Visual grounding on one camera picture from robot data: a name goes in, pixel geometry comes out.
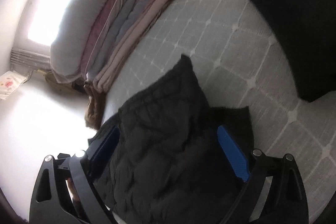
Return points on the white wall air conditioner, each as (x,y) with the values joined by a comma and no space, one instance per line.
(9,82)

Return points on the maroon folded blanket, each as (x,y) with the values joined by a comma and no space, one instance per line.
(98,31)

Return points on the person's right hand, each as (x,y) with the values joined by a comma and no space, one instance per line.
(72,190)

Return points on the beige folded blanket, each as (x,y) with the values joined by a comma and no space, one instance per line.
(109,62)

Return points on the grey folded duvet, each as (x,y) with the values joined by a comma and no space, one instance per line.
(67,49)

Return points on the grey quilted bed mattress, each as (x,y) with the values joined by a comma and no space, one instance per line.
(238,63)

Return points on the brown jacket on bed edge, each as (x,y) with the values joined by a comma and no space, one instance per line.
(96,106)

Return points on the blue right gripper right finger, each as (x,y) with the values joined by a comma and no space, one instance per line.
(234,154)

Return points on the blue-grey folded blanket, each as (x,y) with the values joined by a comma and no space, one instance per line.
(127,7)

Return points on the black puffer down jacket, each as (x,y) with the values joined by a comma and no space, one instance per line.
(168,166)

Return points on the brown hanging coat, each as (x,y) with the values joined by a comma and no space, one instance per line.
(74,87)

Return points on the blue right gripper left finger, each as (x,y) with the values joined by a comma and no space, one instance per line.
(101,151)

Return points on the grey striped curtain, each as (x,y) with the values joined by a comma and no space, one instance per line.
(30,59)

